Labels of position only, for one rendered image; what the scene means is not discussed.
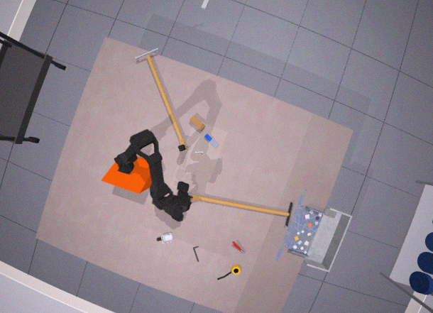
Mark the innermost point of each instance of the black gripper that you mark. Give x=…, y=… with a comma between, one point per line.
x=182, y=190

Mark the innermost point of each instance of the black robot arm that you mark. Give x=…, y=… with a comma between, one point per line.
x=158, y=188

